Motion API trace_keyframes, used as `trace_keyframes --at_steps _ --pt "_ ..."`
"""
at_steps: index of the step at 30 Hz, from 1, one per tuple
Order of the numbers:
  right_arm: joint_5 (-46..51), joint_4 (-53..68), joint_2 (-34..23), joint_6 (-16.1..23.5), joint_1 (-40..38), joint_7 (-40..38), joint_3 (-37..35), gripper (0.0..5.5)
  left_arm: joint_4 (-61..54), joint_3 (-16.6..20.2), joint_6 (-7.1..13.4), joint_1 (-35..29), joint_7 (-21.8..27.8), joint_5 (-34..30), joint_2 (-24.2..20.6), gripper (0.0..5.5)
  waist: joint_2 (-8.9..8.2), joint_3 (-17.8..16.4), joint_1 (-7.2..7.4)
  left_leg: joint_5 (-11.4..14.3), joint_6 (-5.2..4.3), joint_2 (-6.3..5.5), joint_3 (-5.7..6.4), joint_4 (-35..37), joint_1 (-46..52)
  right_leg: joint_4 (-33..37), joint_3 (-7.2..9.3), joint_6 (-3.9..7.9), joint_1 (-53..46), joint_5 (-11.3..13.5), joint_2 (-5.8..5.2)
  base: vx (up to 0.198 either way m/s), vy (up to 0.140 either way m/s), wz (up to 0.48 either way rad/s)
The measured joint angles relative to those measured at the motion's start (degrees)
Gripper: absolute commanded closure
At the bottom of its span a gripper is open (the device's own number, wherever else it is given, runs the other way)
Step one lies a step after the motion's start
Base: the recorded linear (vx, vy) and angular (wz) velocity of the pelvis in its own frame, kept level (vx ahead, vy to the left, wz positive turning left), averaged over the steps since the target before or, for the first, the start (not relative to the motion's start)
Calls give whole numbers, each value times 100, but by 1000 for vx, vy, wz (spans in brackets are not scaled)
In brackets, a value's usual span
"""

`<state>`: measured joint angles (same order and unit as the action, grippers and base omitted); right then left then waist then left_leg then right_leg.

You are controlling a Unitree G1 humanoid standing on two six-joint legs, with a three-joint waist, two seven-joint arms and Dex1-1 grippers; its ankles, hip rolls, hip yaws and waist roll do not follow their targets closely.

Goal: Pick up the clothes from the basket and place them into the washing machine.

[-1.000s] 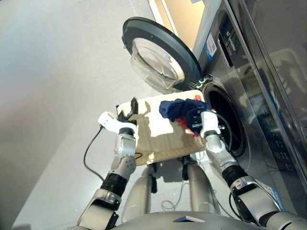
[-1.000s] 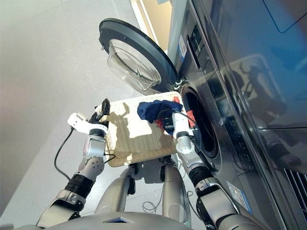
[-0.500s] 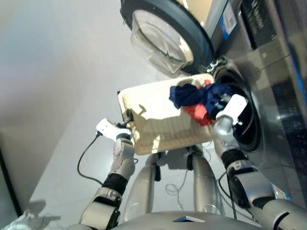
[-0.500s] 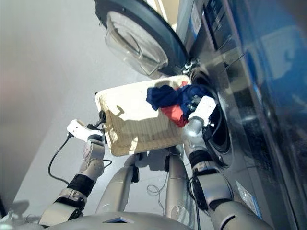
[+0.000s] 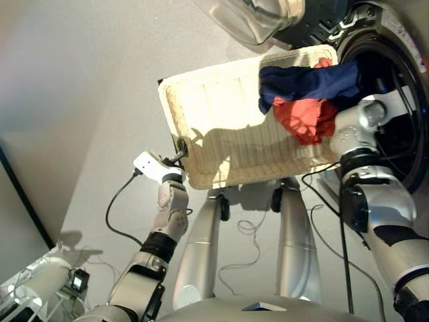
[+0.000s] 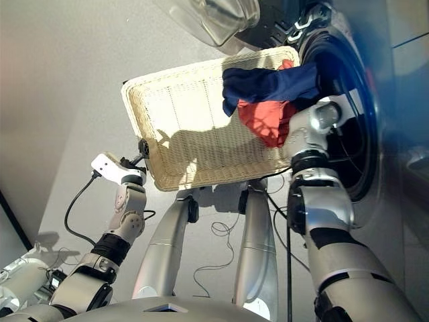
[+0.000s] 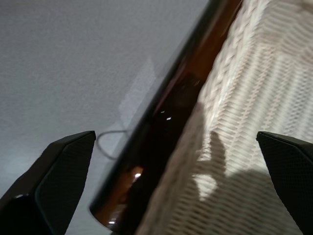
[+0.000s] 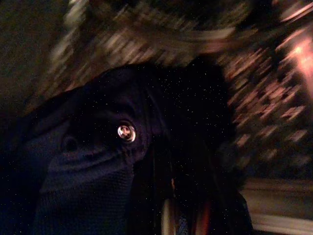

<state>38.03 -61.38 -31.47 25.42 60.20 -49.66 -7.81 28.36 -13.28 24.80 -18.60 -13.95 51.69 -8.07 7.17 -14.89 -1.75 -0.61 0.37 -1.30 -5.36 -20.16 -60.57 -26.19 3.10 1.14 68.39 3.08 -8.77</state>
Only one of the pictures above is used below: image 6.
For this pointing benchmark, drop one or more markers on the red garment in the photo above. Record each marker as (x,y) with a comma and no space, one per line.
(264,124)

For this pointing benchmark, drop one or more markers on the navy blue garment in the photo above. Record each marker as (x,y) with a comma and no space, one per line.
(268,84)

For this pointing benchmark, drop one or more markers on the pale woven basket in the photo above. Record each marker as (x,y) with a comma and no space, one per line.
(187,110)

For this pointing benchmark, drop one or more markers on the round glass washing machine door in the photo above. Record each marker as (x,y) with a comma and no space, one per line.
(221,20)

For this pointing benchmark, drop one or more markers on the grey washing machine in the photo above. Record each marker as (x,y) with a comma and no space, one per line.
(395,100)

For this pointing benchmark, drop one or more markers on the silver robot leg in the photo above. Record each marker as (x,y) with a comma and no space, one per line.
(161,255)
(254,255)

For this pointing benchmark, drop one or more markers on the small black box device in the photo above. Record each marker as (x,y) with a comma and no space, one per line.
(57,280)

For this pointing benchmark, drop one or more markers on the silver robot torso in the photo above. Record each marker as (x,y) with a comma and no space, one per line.
(117,312)

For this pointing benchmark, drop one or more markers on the silver door hinge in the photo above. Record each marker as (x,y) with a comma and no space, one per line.
(306,21)

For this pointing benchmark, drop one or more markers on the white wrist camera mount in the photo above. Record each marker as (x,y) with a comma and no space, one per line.
(107,167)
(335,99)

